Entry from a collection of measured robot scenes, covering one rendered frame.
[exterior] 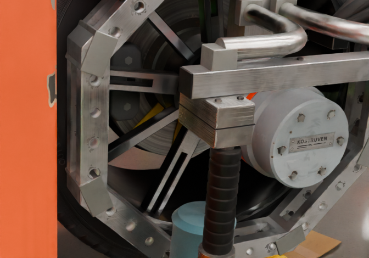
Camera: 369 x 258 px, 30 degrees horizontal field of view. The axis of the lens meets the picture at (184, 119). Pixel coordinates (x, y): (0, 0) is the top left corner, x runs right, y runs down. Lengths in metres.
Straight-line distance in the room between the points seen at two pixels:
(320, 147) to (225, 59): 0.24
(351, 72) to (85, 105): 0.34
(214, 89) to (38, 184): 0.35
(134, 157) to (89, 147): 2.00
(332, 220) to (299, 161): 1.67
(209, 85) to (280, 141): 0.18
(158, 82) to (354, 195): 1.83
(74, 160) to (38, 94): 0.57
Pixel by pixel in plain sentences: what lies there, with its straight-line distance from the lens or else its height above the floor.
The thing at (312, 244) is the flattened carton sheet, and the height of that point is 0.01.
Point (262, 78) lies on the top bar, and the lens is 0.79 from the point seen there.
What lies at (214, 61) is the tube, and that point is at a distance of 0.75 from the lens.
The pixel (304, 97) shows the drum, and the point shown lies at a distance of 0.91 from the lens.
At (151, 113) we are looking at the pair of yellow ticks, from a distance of 1.18.
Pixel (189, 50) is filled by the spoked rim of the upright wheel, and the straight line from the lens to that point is 1.07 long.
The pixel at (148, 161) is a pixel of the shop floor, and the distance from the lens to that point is 2.90.
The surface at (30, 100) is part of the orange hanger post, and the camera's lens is 0.42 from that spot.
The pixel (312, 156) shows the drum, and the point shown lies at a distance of 0.94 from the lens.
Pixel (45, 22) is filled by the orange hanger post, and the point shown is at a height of 1.10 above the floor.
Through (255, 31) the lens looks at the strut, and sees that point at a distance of 1.00.
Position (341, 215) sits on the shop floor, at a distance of 2.64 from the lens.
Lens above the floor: 1.19
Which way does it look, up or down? 21 degrees down
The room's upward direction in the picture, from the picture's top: 4 degrees clockwise
